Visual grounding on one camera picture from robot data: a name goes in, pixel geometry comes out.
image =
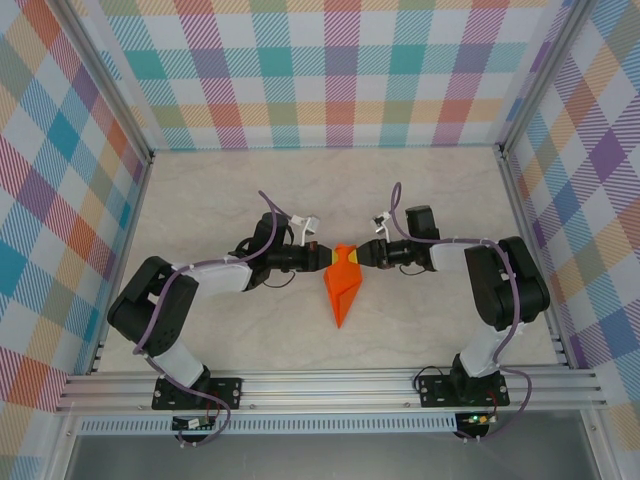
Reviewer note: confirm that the orange cloth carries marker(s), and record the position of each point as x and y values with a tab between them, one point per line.
344	290

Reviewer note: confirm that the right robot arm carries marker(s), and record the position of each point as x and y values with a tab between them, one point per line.
500	280

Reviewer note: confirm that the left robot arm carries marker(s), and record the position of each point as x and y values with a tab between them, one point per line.
150	300

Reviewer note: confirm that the small lit circuit board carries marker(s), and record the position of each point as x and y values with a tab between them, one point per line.
477	419

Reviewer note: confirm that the black circuit board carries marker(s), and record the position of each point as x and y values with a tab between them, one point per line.
192	424

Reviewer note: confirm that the grey metal panel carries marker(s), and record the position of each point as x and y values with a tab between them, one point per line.
325	457

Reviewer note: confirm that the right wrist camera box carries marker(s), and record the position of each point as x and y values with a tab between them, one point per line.
381	224

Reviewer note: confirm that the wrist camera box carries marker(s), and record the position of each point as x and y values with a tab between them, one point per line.
310	224
381	224

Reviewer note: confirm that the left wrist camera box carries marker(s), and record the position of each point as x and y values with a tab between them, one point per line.
310	224

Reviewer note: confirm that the aluminium table side rail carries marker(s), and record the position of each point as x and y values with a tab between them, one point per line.
522	210
135	215

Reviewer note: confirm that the long aluminium base rail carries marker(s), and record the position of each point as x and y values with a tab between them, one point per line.
325	390

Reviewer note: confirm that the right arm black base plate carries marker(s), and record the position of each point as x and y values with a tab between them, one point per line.
435	391

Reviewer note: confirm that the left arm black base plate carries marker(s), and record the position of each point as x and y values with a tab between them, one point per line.
225	392

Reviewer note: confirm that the aluminium frame post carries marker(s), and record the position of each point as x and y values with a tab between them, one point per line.
540	75
111	80

